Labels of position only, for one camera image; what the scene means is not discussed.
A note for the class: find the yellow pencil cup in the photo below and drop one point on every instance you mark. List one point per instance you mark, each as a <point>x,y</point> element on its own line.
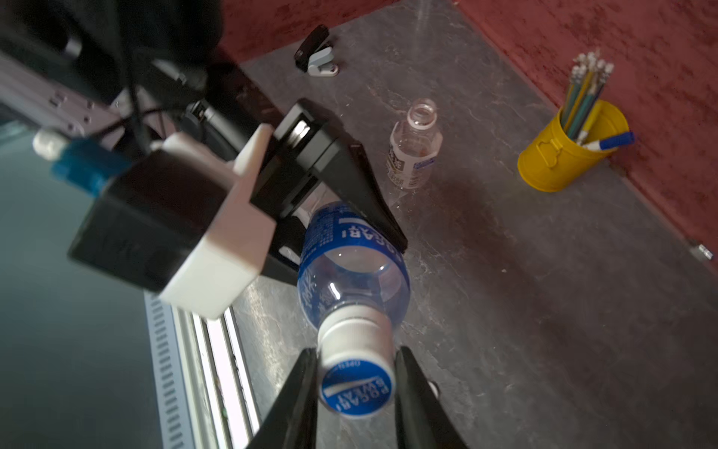
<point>553,160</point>

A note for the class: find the small clear bottle white label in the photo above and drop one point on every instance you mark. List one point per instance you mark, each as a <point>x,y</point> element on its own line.
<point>415,144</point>

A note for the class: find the pencils bundle in cup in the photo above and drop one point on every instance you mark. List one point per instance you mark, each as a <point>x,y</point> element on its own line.
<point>589,75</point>

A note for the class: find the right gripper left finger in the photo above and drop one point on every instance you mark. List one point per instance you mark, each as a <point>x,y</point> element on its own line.
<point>292,420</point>

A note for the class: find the blue marker pen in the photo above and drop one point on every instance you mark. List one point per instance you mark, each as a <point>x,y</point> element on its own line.
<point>611,143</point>

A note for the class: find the blue white bottle cap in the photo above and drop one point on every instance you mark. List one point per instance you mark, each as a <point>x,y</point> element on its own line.
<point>356,361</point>

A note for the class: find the black stapler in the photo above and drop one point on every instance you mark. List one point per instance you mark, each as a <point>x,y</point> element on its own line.
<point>317,41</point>

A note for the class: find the clear bottle blue label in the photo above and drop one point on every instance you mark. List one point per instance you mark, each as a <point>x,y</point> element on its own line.
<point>346,261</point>

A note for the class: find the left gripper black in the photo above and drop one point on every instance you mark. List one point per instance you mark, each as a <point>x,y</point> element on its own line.
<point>308,147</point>

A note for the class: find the aluminium mounting rail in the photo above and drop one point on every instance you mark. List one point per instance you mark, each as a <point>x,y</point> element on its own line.
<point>223,408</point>

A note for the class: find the perforated cable tray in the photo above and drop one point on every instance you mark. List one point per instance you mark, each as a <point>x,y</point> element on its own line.
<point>170,389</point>

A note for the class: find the grey small stapler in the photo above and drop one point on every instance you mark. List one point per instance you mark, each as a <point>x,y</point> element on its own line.
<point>321,64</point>

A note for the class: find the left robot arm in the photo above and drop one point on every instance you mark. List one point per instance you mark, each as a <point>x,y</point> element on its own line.
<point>99,68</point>

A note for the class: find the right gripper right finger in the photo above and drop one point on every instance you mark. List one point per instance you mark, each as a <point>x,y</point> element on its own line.
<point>421,421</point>

